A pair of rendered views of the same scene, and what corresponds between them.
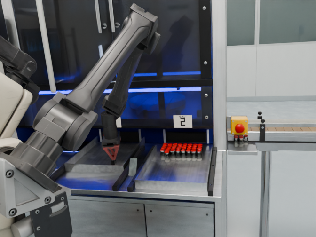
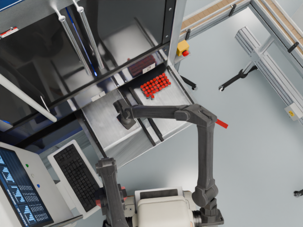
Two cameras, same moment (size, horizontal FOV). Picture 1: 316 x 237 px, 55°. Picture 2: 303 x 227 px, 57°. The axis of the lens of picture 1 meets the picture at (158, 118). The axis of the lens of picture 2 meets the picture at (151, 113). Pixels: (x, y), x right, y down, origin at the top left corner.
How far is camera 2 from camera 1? 1.44 m
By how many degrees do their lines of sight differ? 64
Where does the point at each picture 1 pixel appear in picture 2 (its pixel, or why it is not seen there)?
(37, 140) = (213, 211)
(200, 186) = not seen: hidden behind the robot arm
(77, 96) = (209, 184)
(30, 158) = (217, 217)
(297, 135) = (206, 24)
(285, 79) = not seen: outside the picture
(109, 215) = not seen: hidden behind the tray
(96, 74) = (210, 170)
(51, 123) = (212, 203)
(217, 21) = (178, 12)
